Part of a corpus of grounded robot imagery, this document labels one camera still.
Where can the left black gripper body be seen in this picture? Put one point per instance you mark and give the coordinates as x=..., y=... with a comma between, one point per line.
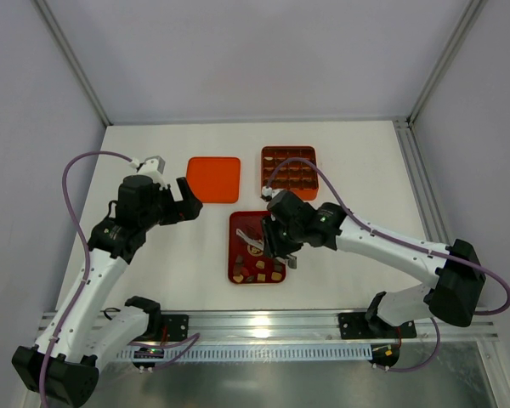
x=175, y=206

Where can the orange chocolate box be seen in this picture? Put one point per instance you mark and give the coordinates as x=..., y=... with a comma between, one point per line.
x=295, y=176

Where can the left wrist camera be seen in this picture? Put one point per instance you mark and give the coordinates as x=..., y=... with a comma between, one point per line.
x=152, y=167

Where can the orange box lid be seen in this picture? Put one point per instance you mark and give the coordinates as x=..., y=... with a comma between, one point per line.
x=215, y=179

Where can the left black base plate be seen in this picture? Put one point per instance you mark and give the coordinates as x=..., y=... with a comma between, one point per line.
x=172, y=328

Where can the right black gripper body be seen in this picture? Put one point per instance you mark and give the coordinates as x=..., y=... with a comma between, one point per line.
x=273, y=239

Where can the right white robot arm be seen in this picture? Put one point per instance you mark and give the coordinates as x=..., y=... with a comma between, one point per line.
x=449, y=283

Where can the aluminium mounting rail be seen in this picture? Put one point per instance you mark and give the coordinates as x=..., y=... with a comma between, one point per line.
x=314, y=326

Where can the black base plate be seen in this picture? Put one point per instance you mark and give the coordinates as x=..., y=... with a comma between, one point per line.
x=172, y=328
x=355, y=326

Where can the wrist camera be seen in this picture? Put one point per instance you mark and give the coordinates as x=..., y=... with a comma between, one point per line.
x=152, y=167
x=268, y=193

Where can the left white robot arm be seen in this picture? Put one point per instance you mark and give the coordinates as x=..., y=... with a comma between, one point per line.
x=65, y=362

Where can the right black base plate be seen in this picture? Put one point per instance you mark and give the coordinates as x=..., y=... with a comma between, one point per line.
x=355, y=326

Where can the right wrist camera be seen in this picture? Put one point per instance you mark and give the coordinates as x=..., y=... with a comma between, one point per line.
x=268, y=193

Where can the slotted cable duct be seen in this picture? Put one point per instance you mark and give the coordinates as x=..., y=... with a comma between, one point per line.
x=236, y=353

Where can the red lacquer tray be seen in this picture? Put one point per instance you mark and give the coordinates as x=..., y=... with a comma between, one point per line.
x=242, y=255

